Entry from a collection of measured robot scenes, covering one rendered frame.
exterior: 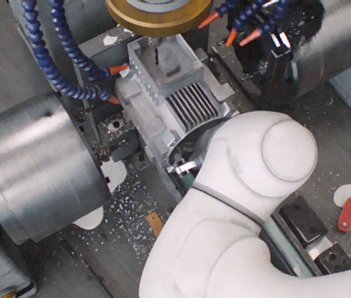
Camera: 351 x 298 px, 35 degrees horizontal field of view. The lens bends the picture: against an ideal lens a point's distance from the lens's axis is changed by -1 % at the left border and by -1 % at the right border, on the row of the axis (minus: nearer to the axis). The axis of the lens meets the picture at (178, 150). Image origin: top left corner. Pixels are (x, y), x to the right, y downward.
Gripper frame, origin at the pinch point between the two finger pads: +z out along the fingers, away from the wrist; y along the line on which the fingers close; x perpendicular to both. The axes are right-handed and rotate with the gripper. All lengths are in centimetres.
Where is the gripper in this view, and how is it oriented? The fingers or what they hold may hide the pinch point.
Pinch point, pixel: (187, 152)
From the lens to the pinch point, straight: 101.3
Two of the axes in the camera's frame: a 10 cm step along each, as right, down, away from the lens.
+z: -2.5, 0.0, 9.7
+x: 4.5, 8.8, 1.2
